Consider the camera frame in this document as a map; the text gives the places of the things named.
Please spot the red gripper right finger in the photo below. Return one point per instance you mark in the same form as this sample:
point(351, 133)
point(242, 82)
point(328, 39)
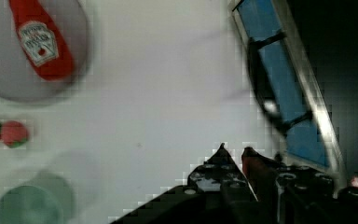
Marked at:
point(261, 173)

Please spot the red ketchup bottle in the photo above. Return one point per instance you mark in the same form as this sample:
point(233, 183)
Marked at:
point(41, 40)

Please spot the pink toy strawberry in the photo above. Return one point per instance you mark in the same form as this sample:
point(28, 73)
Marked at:
point(14, 134)

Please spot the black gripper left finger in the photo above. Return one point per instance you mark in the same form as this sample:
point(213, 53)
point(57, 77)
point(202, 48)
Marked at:
point(227, 194)

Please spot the grey round plate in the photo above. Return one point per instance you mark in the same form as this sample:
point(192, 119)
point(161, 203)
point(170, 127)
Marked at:
point(18, 80)

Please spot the green mug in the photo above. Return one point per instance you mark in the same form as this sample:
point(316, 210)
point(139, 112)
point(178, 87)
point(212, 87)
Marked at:
point(45, 198)

